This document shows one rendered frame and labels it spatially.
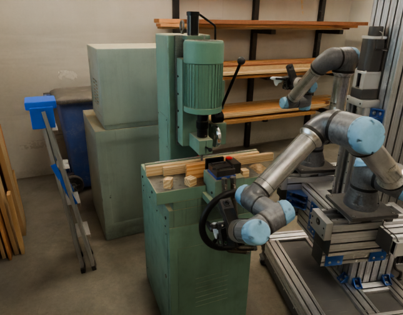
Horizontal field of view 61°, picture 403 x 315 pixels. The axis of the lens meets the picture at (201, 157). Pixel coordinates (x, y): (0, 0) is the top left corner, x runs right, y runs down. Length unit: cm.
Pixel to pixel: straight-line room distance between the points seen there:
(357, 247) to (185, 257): 79
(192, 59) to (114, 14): 242
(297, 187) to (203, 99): 85
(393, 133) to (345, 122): 65
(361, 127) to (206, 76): 65
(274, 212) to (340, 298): 112
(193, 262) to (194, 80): 86
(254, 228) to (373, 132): 49
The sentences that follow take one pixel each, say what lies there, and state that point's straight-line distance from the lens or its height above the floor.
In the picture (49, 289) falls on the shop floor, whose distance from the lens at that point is 251.
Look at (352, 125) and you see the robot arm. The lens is 120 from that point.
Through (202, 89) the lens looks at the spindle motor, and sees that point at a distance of 150.
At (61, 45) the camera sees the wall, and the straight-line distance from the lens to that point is 378.
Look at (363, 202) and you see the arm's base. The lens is 166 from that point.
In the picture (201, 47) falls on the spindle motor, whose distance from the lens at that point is 147.
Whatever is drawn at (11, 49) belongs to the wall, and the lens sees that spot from 377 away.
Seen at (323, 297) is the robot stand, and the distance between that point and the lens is 211.
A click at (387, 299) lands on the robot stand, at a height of 21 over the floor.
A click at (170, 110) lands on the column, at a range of 175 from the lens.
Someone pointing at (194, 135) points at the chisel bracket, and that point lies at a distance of 165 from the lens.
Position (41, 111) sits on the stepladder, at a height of 111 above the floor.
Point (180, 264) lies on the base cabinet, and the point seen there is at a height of 50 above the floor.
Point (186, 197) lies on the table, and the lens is 154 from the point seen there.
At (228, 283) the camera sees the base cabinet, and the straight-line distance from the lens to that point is 193.
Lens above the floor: 159
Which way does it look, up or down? 22 degrees down
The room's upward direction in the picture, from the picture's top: 1 degrees clockwise
